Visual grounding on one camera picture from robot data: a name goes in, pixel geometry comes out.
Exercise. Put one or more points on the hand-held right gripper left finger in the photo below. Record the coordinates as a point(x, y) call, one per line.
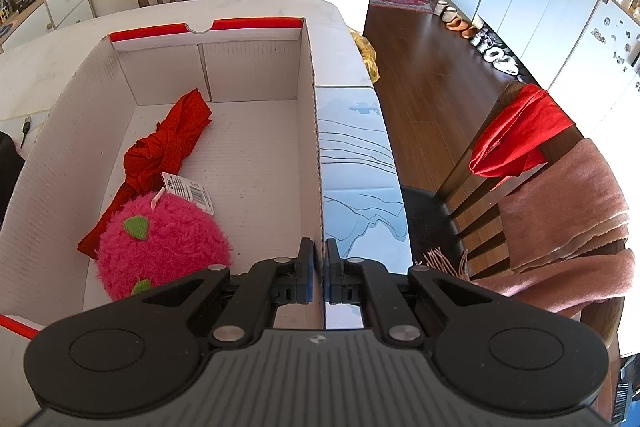
point(311, 277)

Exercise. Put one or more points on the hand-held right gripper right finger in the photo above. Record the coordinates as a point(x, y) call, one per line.
point(330, 277)

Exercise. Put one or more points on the white cardboard box red rim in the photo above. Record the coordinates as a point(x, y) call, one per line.
point(250, 157)

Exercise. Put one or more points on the light blue printed table mat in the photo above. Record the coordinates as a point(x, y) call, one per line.
point(360, 172)

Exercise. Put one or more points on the pink plush strawberry toy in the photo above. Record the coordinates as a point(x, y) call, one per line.
point(165, 242)

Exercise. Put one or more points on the red cloth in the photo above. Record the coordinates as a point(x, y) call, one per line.
point(170, 142)

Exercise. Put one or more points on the yellow bag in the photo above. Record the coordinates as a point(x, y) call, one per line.
point(365, 52)

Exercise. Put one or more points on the red garment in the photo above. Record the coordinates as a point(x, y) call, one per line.
point(515, 132)

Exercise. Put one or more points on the pink scarf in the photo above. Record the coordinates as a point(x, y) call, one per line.
point(560, 207)

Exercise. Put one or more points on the dark wooden chair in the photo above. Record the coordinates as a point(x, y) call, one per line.
point(550, 149)

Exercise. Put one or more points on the row of shoes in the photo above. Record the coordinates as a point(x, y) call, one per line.
point(480, 39)

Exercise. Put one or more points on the white cabinet with magnets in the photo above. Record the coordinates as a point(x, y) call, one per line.
point(590, 57)

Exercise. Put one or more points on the white wooden sideboard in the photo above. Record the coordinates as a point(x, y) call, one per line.
point(65, 2)

